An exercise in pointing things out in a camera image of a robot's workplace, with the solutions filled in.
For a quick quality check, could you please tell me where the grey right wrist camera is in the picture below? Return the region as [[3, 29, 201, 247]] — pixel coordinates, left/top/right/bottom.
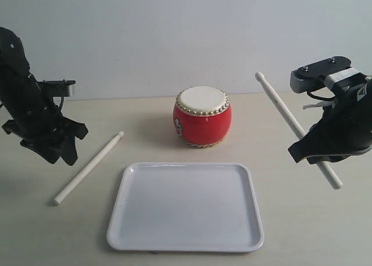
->
[[289, 56, 360, 94]]

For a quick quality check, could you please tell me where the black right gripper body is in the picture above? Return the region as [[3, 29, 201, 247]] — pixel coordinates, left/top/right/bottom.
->
[[320, 74, 371, 156]]

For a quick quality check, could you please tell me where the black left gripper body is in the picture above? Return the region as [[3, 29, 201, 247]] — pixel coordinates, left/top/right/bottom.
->
[[1, 71, 87, 143]]

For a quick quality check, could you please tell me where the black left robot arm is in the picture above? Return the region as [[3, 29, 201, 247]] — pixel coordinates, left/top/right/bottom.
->
[[1, 27, 88, 166]]

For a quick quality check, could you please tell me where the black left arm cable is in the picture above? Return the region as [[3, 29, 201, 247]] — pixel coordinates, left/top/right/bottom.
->
[[53, 88, 66, 116]]

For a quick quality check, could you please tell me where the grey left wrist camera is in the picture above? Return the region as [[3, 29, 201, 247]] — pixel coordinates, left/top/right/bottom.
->
[[42, 80, 76, 98]]

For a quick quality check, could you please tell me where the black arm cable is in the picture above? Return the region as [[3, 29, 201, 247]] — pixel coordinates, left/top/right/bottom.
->
[[53, 88, 66, 116], [307, 87, 338, 101]]

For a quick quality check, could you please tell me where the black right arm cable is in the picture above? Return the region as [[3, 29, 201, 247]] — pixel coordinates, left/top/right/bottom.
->
[[307, 87, 338, 101]]

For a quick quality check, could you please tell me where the white drumstick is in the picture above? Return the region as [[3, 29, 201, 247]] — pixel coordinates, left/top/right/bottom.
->
[[255, 71, 343, 190], [52, 131, 125, 206]]

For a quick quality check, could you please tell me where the small red drum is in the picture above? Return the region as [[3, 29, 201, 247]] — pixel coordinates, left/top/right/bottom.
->
[[173, 86, 232, 148]]

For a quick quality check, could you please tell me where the white rectangular plastic tray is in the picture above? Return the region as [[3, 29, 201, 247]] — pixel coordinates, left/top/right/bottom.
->
[[106, 162, 264, 253]]

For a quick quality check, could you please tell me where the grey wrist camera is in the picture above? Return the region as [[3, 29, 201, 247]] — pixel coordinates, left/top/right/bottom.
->
[[289, 56, 360, 94], [42, 80, 76, 98]]

